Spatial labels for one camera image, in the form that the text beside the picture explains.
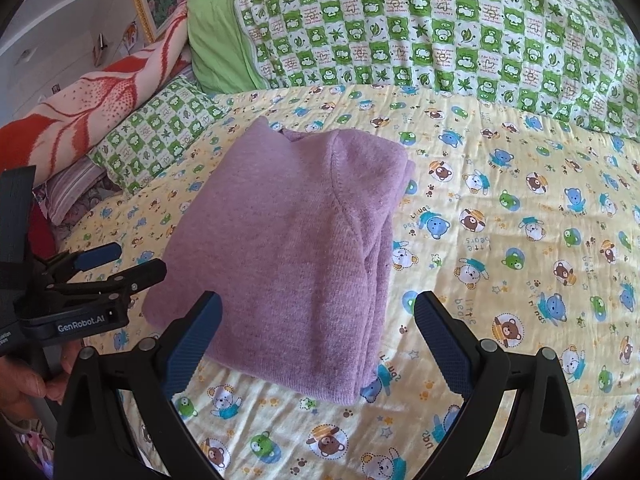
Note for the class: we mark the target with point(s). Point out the green checked pillow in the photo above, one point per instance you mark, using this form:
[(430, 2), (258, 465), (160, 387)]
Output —
[(155, 125)]

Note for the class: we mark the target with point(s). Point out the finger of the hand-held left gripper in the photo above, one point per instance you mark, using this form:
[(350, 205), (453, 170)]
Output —
[(97, 255), (145, 272)]

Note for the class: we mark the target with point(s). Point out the striped pillow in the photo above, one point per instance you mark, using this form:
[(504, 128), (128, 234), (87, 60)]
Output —
[(75, 185)]

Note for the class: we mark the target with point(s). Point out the dark red cloth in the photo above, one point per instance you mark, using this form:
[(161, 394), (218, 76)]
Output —
[(42, 232)]

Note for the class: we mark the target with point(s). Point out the green checked quilt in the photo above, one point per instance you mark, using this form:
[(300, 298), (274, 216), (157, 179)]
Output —
[(425, 25)]

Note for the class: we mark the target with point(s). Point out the purple knit sweater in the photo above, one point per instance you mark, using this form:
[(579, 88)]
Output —
[(280, 240)]

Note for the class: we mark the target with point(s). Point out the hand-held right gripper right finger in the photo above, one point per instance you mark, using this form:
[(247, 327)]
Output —
[(445, 345)]

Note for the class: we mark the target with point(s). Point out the person's left hand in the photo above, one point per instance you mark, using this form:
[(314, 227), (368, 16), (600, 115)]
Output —
[(22, 385)]

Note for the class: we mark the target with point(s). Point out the red floral blanket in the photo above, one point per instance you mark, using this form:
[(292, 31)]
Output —
[(90, 100)]

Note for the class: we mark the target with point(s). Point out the yellow bear print bed sheet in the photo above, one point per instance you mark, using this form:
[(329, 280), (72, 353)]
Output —
[(500, 260)]

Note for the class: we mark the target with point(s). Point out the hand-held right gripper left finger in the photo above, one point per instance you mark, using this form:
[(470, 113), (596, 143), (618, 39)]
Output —
[(192, 342)]

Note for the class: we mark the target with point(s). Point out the pink floral cloth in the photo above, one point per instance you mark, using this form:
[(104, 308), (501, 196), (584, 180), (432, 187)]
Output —
[(32, 452)]

